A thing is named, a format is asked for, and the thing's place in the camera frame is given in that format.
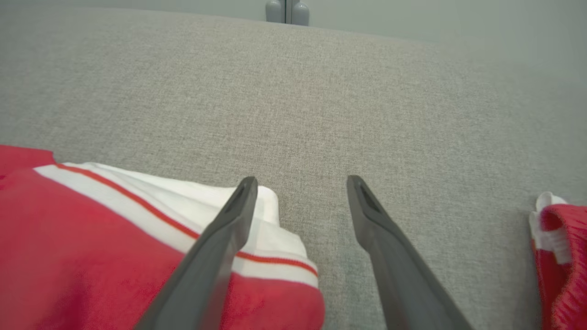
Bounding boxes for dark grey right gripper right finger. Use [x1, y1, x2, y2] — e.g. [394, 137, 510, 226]
[346, 175, 474, 330]

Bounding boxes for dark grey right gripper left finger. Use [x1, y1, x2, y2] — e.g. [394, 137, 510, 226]
[134, 176, 259, 330]

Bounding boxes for red shirt with white stripes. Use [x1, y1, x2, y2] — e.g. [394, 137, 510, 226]
[0, 145, 325, 330]

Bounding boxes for red shorts with elastic waistband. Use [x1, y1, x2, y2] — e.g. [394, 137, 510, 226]
[529, 192, 587, 330]

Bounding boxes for grey metal partition post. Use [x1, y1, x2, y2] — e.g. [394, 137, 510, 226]
[265, 0, 310, 26]

